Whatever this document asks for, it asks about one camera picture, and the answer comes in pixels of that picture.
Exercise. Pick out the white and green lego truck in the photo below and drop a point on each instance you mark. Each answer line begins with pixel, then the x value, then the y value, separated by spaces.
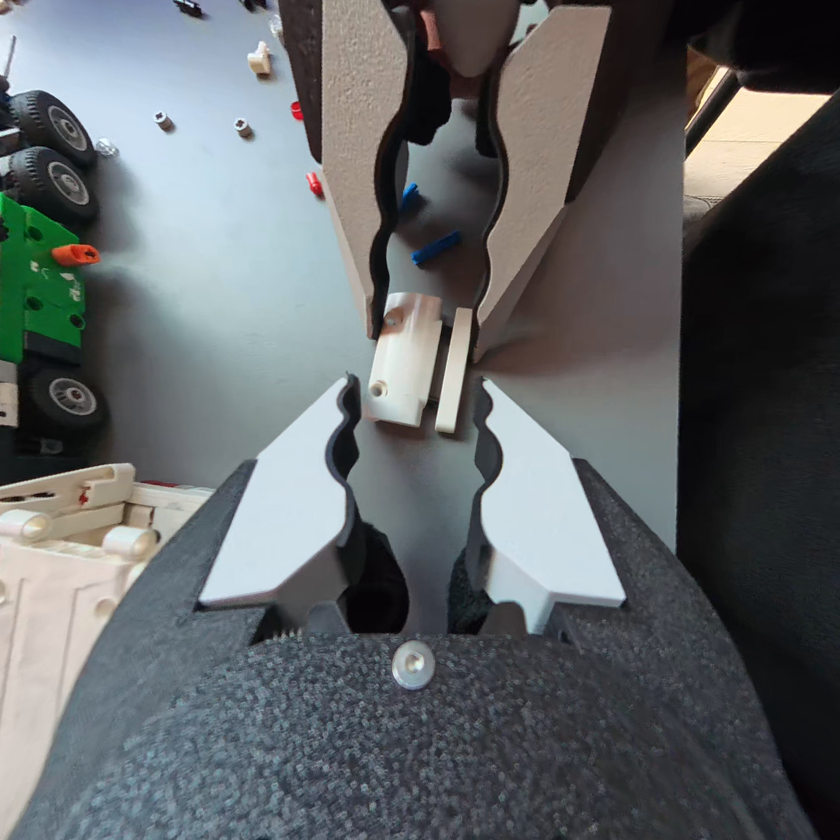
pixel 46 295

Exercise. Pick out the white lego box assembly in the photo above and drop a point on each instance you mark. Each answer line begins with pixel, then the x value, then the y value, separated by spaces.
pixel 52 590

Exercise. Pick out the red lego pin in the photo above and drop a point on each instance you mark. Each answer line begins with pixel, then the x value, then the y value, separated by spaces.
pixel 314 184

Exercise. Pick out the black chair leg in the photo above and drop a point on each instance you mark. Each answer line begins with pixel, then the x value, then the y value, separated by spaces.
pixel 712 108

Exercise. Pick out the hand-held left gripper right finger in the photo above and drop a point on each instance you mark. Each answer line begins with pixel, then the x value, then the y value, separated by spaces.
pixel 544 525

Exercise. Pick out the white lego beam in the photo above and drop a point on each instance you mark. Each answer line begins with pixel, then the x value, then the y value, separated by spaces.
pixel 454 371

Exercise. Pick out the person's dark trousers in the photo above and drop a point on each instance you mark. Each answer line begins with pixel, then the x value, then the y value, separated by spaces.
pixel 754 459

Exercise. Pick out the grey round lego piece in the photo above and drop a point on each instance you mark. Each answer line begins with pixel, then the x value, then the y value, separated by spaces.
pixel 244 128
pixel 163 122

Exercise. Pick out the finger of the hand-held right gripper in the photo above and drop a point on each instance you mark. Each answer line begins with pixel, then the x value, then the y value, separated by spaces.
pixel 551 131
pixel 354 131

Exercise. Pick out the blue lego pin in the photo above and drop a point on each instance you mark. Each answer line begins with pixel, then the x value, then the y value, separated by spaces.
pixel 409 195
pixel 436 248

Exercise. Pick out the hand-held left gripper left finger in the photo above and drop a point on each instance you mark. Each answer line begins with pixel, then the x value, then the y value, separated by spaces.
pixel 282 525

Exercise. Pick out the clear round lego stud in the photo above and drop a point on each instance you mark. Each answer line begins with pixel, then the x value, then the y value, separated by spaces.
pixel 275 25
pixel 107 148

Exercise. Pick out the white lego connector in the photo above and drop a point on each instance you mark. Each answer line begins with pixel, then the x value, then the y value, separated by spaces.
pixel 260 58

